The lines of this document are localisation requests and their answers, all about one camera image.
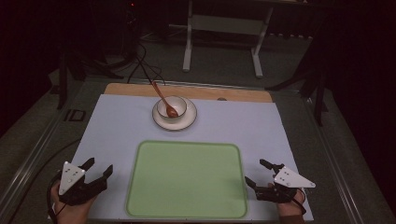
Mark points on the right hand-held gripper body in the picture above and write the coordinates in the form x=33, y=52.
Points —
x=285, y=186

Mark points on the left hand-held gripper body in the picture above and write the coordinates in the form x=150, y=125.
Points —
x=74, y=189

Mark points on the person's right hand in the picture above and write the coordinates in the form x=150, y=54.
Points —
x=291, y=207

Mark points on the person's left hand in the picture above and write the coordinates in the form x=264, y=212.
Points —
x=70, y=213

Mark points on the pale lilac table sheet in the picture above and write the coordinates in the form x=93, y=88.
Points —
x=118, y=124

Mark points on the green placemat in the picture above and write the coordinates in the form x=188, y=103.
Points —
x=186, y=180

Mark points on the black stand with legs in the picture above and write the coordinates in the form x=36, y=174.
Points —
x=63, y=81

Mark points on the white plate with dark rim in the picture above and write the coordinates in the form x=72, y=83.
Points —
x=186, y=119

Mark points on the brown wooden spoon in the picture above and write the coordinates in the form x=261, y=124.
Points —
x=164, y=100

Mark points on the black tripod stand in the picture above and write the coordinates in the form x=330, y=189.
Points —
x=317, y=84

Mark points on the white bowl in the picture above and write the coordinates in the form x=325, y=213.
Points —
x=179, y=105

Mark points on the black device with red light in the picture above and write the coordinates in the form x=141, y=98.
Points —
x=132, y=28

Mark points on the white metal stand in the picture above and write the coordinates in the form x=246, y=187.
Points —
x=224, y=25

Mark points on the black rectangular floor frame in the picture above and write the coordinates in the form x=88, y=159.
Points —
x=75, y=115

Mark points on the metal floor rail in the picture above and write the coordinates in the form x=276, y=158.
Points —
x=330, y=155
x=34, y=155

